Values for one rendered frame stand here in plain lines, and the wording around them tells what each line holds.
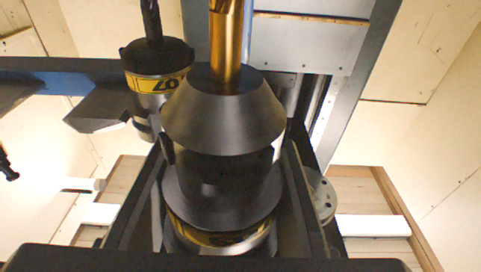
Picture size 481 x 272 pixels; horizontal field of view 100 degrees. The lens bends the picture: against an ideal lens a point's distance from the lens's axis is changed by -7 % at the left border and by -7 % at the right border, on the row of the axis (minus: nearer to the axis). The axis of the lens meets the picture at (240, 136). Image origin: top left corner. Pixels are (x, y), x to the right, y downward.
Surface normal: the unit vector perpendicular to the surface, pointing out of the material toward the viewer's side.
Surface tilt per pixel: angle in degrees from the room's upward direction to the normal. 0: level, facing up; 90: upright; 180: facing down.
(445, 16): 90
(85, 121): 170
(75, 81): 90
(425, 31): 90
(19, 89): 180
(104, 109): 180
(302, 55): 90
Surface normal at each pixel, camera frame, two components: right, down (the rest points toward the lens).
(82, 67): 0.06, -0.75
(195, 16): -0.01, 0.65
